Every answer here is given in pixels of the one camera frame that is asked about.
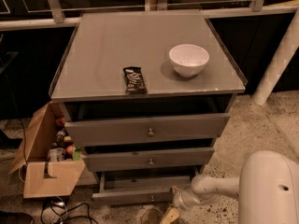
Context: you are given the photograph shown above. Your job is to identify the grey bottom drawer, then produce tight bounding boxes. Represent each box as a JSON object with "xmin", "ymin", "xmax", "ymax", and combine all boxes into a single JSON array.
[{"xmin": 93, "ymin": 166, "xmax": 201, "ymax": 205}]

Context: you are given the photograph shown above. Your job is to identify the black floor cables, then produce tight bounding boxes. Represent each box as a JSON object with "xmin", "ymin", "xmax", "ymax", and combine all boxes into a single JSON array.
[{"xmin": 40, "ymin": 196, "xmax": 101, "ymax": 224}]

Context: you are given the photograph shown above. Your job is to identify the clear jar in box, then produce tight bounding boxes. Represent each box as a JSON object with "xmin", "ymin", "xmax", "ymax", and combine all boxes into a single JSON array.
[{"xmin": 48, "ymin": 147, "xmax": 65, "ymax": 162}]

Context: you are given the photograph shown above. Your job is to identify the dark bottle in box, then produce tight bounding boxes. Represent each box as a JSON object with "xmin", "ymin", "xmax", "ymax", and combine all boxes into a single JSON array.
[{"xmin": 55, "ymin": 129, "xmax": 66, "ymax": 147}]

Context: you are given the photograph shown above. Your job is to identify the red apple in box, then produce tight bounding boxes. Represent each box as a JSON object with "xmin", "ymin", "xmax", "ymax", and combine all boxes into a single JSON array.
[{"xmin": 65, "ymin": 145, "xmax": 74, "ymax": 156}]

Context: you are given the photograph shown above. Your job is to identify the white ceramic bowl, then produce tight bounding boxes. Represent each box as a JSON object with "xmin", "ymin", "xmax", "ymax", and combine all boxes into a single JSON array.
[{"xmin": 169, "ymin": 44, "xmax": 209, "ymax": 77}]

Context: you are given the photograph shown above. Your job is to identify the open cardboard box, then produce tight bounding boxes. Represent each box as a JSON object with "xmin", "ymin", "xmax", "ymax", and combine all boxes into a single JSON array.
[{"xmin": 10, "ymin": 103, "xmax": 85, "ymax": 198}]

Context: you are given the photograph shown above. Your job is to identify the white diagonal pole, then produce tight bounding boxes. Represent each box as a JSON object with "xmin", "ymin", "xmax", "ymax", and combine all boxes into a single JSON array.
[{"xmin": 251, "ymin": 9, "xmax": 299, "ymax": 105}]

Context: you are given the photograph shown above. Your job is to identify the grey drawer cabinet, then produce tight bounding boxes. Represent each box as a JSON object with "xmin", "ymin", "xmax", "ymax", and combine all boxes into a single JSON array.
[{"xmin": 48, "ymin": 10, "xmax": 249, "ymax": 185}]

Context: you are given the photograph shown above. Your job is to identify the green packet in box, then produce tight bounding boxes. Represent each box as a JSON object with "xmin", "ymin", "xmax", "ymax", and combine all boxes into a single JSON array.
[{"xmin": 72, "ymin": 147, "xmax": 82, "ymax": 161}]

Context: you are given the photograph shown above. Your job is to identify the dark snack bar wrapper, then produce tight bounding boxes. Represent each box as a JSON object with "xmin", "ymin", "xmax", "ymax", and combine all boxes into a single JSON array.
[{"xmin": 123, "ymin": 66, "xmax": 148, "ymax": 94}]

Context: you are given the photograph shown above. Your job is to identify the grey top drawer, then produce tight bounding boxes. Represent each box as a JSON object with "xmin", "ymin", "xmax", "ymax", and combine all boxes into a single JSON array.
[{"xmin": 65, "ymin": 113, "xmax": 230, "ymax": 147}]

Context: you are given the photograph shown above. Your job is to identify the metal railing frame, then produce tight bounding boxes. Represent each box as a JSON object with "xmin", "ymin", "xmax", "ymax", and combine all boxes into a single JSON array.
[{"xmin": 0, "ymin": 0, "xmax": 299, "ymax": 31}]

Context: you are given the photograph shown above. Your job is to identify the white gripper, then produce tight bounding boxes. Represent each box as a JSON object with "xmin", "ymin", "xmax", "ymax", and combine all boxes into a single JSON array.
[{"xmin": 160, "ymin": 186, "xmax": 202, "ymax": 224}]

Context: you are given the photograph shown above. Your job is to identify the grey drawer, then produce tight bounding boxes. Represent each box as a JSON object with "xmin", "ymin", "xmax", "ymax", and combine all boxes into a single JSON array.
[
  {"xmin": 65, "ymin": 113, "xmax": 230, "ymax": 147},
  {"xmin": 93, "ymin": 166, "xmax": 201, "ymax": 205},
  {"xmin": 82, "ymin": 147, "xmax": 214, "ymax": 172}
]

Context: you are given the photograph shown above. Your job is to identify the grey middle drawer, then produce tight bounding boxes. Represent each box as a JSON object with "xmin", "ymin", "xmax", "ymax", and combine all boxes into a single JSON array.
[{"xmin": 82, "ymin": 147, "xmax": 214, "ymax": 172}]

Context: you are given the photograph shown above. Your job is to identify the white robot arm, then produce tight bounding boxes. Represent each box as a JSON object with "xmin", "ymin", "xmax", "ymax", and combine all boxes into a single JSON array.
[{"xmin": 160, "ymin": 150, "xmax": 299, "ymax": 224}]

